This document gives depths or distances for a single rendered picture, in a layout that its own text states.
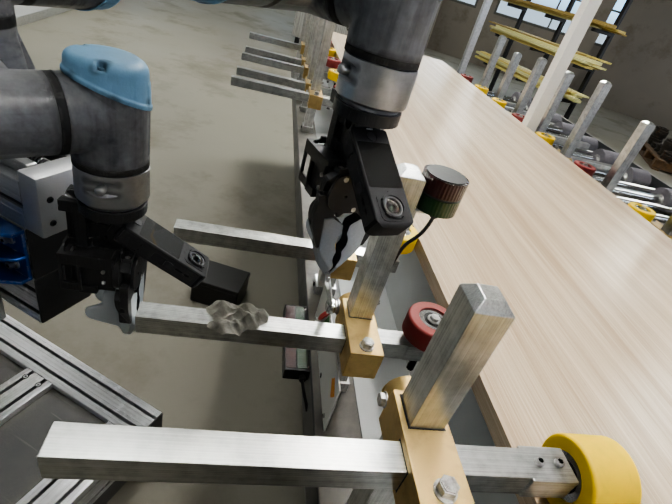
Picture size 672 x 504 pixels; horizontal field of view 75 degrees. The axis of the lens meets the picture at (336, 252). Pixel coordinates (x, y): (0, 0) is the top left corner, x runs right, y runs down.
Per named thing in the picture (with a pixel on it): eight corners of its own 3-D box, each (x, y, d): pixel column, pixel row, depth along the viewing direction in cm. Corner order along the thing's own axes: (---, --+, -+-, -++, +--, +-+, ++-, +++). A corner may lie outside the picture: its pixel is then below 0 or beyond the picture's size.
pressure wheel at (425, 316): (391, 386, 67) (417, 333, 61) (382, 346, 73) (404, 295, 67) (439, 390, 69) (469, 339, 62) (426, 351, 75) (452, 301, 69)
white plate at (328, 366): (321, 431, 69) (337, 391, 63) (313, 315, 90) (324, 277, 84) (325, 431, 69) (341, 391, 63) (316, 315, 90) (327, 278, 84)
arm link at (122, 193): (157, 154, 51) (138, 187, 44) (156, 189, 53) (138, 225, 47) (86, 141, 49) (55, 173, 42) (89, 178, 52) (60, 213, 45)
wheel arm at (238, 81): (230, 87, 161) (231, 75, 159) (231, 85, 164) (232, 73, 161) (344, 112, 170) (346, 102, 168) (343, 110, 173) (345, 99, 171)
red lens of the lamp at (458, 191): (424, 197, 54) (431, 181, 53) (413, 175, 59) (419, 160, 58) (468, 205, 55) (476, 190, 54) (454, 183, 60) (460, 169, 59)
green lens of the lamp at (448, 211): (417, 214, 55) (424, 199, 54) (407, 192, 60) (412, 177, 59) (460, 222, 57) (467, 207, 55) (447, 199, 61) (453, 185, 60)
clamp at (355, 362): (341, 376, 63) (350, 352, 60) (333, 311, 74) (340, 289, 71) (378, 379, 64) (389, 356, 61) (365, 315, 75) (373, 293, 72)
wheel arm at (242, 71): (235, 76, 182) (236, 66, 180) (236, 74, 185) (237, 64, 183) (336, 99, 192) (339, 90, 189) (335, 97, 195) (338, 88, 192)
